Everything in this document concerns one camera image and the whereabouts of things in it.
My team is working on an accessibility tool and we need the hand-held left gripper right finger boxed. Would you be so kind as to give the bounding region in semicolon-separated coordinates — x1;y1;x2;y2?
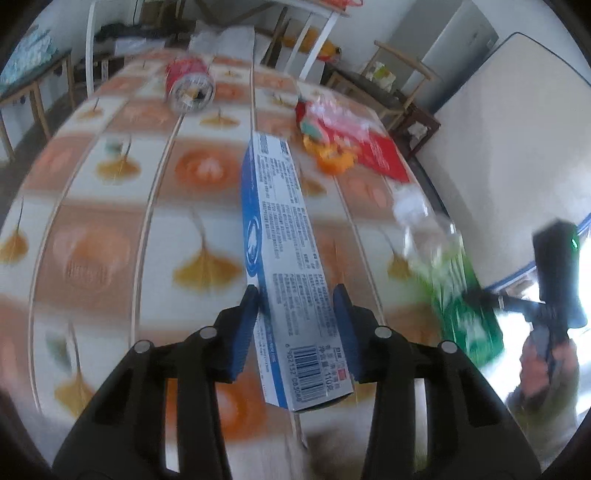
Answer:
333;284;539;480

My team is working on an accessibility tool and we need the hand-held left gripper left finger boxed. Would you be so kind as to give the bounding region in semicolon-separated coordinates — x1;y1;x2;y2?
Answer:
53;285;260;480

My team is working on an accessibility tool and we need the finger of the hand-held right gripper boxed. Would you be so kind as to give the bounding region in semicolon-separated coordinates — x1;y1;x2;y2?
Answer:
461;287;506;315

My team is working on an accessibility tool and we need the clear bottle green label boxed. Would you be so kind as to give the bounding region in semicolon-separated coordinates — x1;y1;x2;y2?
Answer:
392;191;504;370

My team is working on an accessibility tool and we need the blue white toothpaste box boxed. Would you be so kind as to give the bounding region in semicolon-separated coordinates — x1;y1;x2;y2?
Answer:
240;130;356;412

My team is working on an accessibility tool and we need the red cartoon snack packet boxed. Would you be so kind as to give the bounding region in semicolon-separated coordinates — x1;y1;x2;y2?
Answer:
295;95;411;183

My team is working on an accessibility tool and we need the red soda can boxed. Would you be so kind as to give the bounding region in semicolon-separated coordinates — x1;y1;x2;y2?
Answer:
165;56;217;114

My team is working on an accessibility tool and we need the person's right forearm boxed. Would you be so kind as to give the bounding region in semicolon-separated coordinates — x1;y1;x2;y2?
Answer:
505;383;583;467

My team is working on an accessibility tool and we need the person's right hand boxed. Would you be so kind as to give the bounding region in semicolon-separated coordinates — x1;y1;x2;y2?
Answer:
519;330;580;402

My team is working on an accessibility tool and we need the pink clear plastic bag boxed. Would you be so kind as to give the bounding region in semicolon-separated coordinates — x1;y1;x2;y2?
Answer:
307;90;384;139

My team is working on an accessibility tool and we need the wooden chair black seat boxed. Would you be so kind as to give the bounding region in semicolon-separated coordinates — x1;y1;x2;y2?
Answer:
325;41;437;134

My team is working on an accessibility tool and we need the white printed shopping bag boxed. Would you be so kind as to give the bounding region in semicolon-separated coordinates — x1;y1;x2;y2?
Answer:
369;62;398;90

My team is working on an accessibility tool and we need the yellow plastic bag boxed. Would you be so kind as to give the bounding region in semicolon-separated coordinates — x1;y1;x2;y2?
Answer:
281;28;342;63

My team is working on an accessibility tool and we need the large white plastic bag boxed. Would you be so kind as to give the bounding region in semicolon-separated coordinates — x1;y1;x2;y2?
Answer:
189;25;257;61

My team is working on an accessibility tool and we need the wooden side table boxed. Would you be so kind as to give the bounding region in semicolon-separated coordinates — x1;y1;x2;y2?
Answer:
0;28;77;162

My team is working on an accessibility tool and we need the floral teal cushion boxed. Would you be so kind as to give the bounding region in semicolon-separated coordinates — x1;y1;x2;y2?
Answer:
0;28;56;86

